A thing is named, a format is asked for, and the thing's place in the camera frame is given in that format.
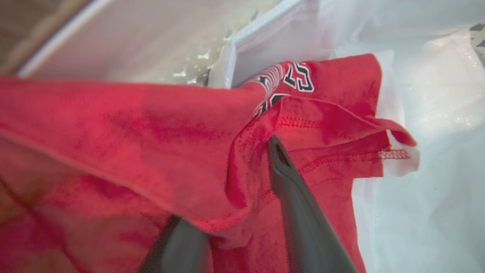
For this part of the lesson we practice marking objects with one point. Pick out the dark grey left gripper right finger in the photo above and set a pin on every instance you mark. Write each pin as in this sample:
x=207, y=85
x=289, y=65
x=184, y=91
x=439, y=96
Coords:
x=303, y=220

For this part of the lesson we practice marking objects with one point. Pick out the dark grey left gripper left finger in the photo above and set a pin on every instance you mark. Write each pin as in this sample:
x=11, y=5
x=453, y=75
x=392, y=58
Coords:
x=182, y=250

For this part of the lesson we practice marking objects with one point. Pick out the red cloth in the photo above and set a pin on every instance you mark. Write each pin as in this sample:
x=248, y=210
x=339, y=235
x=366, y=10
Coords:
x=113, y=136

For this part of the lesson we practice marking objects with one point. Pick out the white cloth piece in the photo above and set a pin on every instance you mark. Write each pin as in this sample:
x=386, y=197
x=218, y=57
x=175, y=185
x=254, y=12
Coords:
x=435, y=159

